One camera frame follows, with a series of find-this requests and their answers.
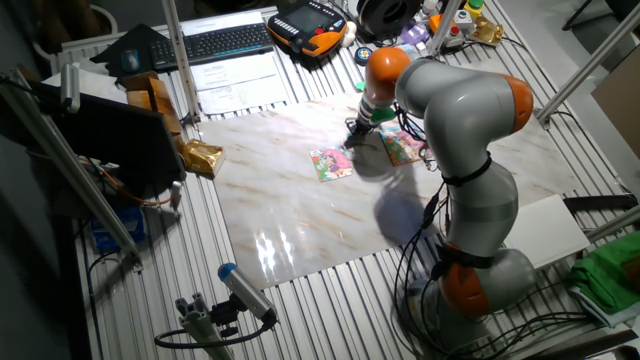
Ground silver camera with blue cap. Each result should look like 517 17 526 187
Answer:
217 261 279 324

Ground black computer keyboard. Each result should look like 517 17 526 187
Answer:
148 22 275 72

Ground printed white paper sheet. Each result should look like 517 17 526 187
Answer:
189 52 279 92
197 74 292 117

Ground brown cardboard panel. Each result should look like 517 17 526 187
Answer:
591 58 640 157

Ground orange black teach pendant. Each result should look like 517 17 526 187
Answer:
266 0 350 59

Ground white rounded plastic toy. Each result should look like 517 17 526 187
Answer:
341 20 358 49

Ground yellow box with green button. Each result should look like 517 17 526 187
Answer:
463 0 485 21

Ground small grey switch box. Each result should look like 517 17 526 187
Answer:
452 8 475 32

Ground black filament spool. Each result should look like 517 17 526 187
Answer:
355 0 424 45

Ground gold foil bag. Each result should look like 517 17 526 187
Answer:
178 138 227 180

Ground aluminium profile post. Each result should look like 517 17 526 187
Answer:
159 0 202 126
533 3 640 129
426 0 464 57

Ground green printed wrist mount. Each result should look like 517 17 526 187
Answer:
353 79 397 126

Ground plain white sheet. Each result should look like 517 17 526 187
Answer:
42 67 129 106

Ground orange cable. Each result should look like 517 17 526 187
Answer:
87 158 176 207

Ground purple plastic item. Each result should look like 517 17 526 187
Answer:
399 22 431 47

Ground black mouse pad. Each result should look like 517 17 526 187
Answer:
89 23 174 80

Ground colourful cartoon jigsaw puzzle board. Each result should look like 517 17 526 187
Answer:
308 145 355 184
378 124 434 168

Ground dark computer mouse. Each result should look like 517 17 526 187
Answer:
119 48 142 75

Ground grey box with red button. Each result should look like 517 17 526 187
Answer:
443 23 467 50

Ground black metal bar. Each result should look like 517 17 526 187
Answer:
563 193 640 215

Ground black chair base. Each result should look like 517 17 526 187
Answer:
560 0 640 32

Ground green cloth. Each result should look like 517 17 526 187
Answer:
568 230 640 317

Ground blue box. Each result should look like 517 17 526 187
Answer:
88 205 147 255

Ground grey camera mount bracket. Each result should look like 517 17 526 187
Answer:
174 292 236 360

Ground flat white box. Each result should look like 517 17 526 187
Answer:
501 193 592 270

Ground brown cardboard boxes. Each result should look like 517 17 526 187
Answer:
122 71 184 151

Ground black monitor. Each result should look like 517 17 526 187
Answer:
27 79 187 199

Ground aluminium frame beam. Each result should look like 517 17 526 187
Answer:
0 69 145 274
584 204 640 244

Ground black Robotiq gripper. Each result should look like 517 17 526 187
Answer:
344 119 374 148

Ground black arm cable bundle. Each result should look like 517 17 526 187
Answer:
392 99 454 360

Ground white round chair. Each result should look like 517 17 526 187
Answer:
30 3 120 64

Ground black camera cable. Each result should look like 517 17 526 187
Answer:
153 309 277 350

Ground silver bar camera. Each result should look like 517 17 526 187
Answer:
59 63 82 115

